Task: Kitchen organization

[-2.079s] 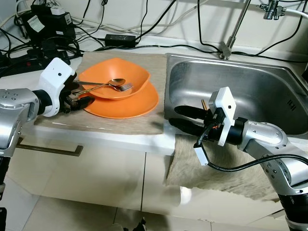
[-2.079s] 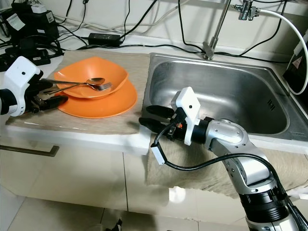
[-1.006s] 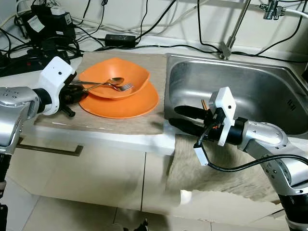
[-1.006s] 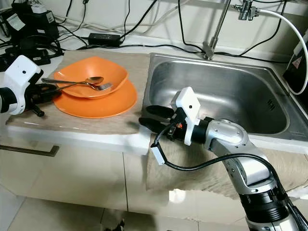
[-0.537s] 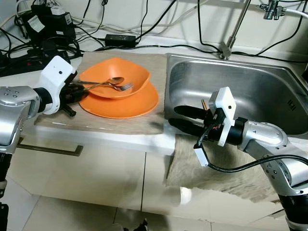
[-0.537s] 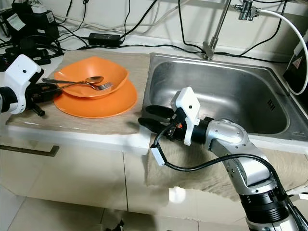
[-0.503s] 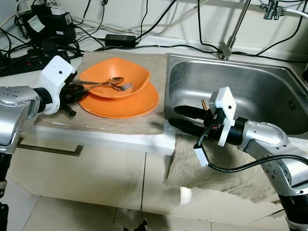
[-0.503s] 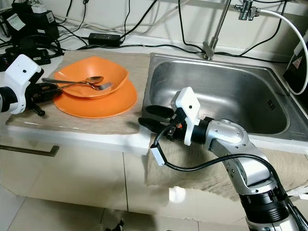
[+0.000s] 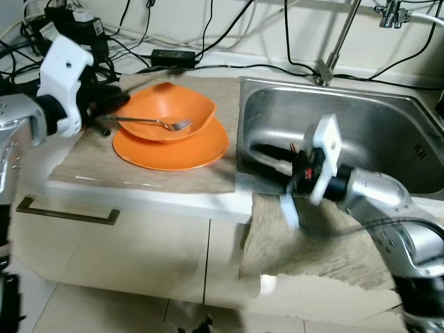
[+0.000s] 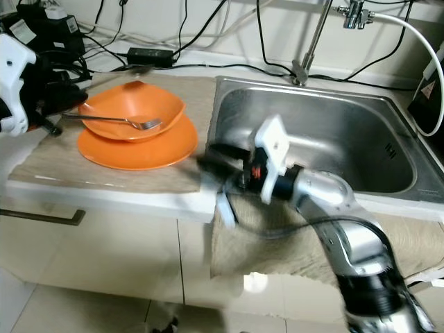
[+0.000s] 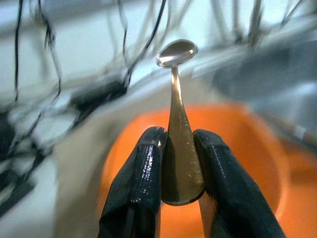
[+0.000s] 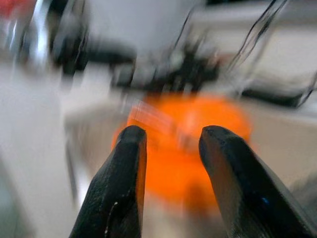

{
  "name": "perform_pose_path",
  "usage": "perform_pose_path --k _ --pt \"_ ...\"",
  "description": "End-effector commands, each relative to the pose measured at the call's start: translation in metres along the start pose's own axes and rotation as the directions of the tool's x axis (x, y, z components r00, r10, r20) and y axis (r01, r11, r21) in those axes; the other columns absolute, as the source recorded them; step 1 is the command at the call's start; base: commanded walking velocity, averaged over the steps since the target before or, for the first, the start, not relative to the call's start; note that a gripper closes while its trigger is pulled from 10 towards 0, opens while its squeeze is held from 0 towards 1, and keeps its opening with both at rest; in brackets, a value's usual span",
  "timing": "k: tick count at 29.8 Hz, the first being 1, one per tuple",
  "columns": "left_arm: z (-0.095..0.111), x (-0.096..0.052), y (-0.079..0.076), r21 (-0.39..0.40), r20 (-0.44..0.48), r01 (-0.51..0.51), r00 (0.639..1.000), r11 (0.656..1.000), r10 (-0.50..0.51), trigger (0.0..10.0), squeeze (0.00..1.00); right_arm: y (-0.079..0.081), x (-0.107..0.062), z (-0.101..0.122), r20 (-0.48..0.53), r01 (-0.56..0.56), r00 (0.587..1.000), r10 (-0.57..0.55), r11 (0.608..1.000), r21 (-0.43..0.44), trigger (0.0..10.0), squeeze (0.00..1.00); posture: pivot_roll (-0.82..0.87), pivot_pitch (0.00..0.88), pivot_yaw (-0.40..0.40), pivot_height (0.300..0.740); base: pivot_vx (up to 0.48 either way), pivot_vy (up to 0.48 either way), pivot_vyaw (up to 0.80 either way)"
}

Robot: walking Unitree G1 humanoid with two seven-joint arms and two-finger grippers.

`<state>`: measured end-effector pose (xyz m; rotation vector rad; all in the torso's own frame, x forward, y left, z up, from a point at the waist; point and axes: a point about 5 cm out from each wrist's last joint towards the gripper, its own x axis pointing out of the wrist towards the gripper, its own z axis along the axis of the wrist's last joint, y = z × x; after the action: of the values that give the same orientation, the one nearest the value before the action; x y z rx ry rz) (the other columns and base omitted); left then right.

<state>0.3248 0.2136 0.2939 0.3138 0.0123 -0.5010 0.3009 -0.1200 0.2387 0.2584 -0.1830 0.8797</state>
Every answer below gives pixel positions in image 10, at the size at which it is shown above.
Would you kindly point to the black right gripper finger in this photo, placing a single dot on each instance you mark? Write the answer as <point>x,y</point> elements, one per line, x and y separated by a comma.
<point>225,179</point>
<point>220,154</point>

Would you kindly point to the silver metal fork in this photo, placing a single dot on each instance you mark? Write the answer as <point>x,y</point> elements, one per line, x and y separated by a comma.
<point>111,118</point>

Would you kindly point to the orange bowl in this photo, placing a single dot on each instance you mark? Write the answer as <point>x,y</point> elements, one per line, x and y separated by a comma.
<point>132,100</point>

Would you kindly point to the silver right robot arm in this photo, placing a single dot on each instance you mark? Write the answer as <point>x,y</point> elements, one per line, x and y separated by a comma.
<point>354,222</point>

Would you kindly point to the beige woven counter mat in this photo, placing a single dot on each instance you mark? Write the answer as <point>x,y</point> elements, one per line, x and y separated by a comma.
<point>41,166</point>

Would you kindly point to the black plug and adapter cluster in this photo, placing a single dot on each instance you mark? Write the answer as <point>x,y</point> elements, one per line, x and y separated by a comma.
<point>55,31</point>

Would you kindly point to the orange plate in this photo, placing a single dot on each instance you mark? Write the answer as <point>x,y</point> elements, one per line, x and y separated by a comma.
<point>146,154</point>

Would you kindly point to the beige hanging towel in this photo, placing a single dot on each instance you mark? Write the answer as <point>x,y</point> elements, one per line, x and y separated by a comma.
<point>263,257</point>

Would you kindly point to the black power adapter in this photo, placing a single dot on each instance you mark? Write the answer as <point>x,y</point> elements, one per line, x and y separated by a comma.
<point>150,55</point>

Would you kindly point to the stainless steel sink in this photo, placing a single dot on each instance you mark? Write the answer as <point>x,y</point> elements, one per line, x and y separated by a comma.
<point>340,132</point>

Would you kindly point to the steel faucet pipe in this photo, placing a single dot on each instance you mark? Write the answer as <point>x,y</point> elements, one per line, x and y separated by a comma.
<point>313,38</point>

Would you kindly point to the black countertop appliance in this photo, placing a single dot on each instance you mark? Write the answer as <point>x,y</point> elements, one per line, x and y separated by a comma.
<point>427,104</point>

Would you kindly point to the steel water valve fitting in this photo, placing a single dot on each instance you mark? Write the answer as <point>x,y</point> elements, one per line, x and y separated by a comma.
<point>357,12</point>

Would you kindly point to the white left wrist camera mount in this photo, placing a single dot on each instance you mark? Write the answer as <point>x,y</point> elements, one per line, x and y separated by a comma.
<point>14,76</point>

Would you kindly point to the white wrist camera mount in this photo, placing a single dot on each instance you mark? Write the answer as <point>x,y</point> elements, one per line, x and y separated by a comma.
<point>14,76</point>
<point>274,139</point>

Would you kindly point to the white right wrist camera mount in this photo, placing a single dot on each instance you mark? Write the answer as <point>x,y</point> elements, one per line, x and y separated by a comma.
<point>274,139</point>

